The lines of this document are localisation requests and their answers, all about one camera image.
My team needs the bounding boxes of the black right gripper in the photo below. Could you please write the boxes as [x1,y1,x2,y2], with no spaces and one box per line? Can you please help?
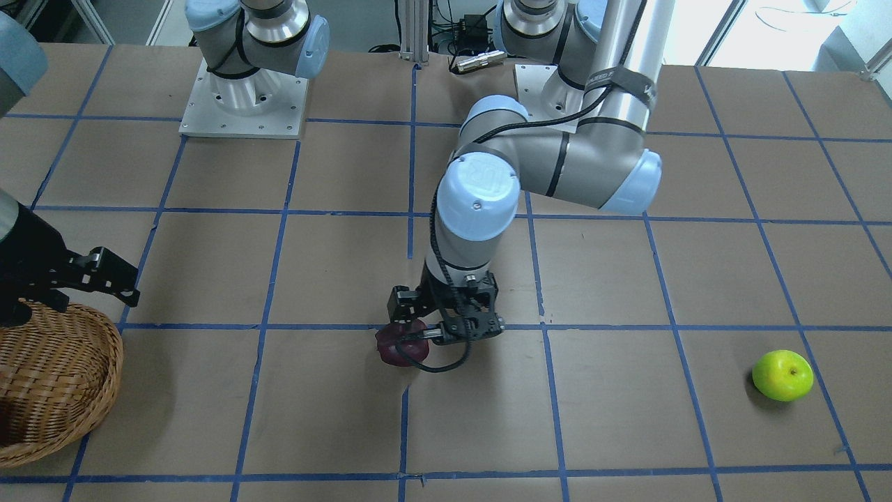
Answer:
[1,202,141,328]

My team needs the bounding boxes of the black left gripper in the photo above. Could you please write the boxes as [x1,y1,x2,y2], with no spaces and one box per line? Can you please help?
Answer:
[396,269,505,345]

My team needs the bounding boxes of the dark red apple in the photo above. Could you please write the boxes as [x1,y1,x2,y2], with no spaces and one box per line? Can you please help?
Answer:
[375,319,430,367]

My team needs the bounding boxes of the green apple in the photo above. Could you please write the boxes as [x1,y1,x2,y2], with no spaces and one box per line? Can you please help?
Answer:
[750,349,815,402]

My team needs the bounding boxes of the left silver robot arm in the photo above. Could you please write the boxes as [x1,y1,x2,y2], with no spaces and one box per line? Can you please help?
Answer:
[377,1,675,347]

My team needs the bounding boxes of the woven wicker basket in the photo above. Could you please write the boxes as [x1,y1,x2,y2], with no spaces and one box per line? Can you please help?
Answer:
[1,302,124,468]

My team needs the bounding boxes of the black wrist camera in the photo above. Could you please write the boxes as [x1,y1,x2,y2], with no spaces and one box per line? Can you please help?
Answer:
[387,285,421,322]

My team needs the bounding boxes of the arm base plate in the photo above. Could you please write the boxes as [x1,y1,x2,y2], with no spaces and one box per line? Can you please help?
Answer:
[178,61,310,140]
[514,63,628,140]

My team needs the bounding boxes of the aluminium frame post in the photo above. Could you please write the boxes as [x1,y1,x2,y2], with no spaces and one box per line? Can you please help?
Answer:
[396,1,432,67]

